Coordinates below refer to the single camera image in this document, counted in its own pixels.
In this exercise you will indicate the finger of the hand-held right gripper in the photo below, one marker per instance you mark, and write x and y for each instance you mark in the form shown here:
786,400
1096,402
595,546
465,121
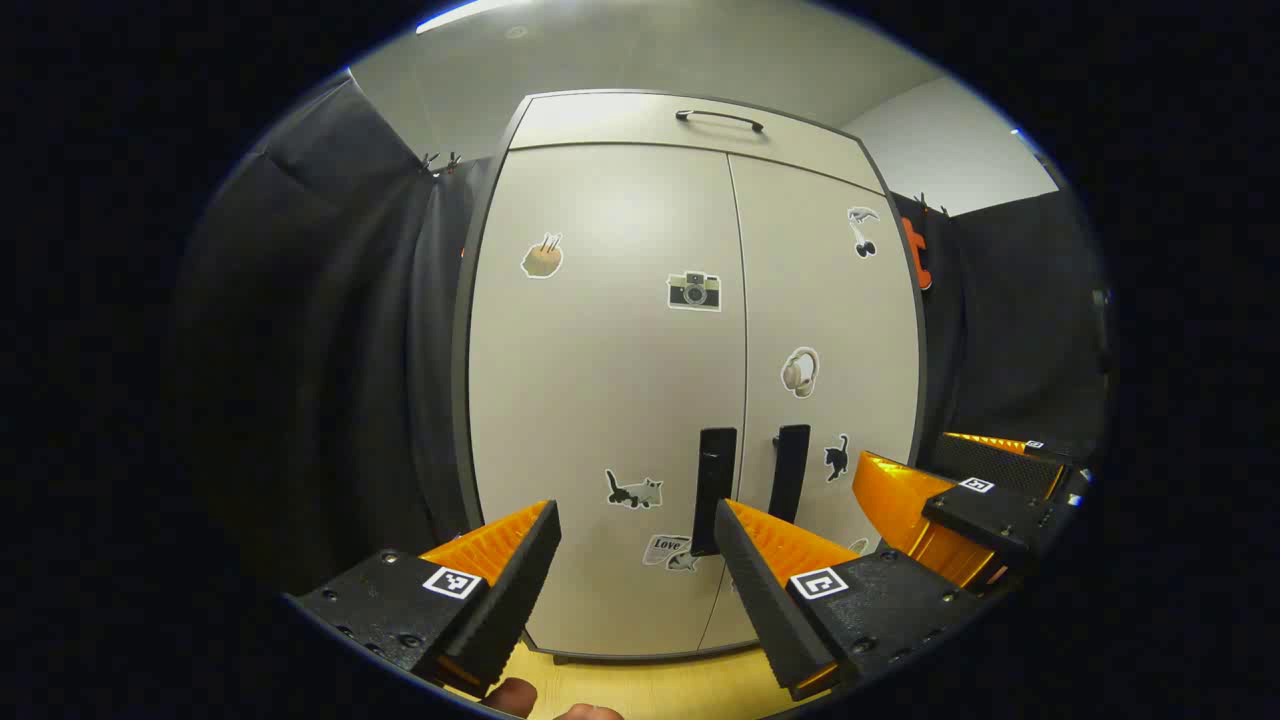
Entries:
990,462
985,515

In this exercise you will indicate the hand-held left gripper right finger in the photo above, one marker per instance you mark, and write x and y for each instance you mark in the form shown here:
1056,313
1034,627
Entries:
760,600

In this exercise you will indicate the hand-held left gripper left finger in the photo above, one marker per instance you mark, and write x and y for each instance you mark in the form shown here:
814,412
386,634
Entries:
520,590

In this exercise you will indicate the grey cabinet door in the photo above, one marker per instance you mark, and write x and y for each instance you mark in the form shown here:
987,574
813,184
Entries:
830,300
600,400

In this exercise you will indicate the grey double-door shoe cabinet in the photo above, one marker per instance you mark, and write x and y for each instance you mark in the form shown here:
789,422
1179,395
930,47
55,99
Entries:
486,300

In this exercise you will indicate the grey cabinet drawer front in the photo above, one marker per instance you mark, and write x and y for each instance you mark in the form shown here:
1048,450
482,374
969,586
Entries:
620,120

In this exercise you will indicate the black backdrop cloth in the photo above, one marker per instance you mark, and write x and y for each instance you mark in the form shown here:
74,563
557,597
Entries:
320,350
1020,320

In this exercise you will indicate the black cloth clips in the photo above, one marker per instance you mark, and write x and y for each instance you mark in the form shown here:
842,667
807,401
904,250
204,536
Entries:
930,205
440,163

